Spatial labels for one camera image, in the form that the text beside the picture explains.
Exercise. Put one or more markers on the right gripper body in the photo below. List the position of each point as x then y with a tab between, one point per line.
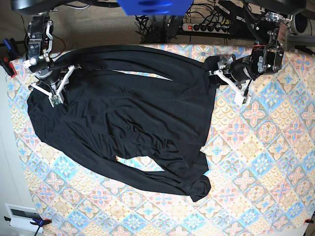
48	73

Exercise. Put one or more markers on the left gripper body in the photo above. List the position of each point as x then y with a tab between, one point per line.
263	60

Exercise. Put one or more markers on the black t-shirt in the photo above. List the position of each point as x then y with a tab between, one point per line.
133	114

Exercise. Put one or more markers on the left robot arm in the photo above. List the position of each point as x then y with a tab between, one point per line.
270	23

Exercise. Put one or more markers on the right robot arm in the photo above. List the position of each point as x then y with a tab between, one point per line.
38	32

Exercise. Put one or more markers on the blue clamp upper left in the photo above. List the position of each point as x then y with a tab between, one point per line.
12	54

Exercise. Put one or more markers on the blue clamp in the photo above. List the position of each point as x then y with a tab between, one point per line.
37	222
12	54

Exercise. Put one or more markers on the white speaker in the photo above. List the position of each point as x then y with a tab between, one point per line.
299	23

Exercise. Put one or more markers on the white power strip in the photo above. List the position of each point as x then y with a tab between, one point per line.
205	28

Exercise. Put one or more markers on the patterned tablecloth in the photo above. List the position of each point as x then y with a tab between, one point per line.
261	167

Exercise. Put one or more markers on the white floor box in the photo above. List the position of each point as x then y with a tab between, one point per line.
21	217

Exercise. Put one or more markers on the blue clamp lower left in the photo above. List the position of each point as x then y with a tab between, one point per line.
37	222

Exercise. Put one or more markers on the orange clamp lower right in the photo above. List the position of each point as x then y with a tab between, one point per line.
309	221

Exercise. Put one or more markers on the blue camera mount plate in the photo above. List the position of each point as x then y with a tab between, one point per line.
155	7

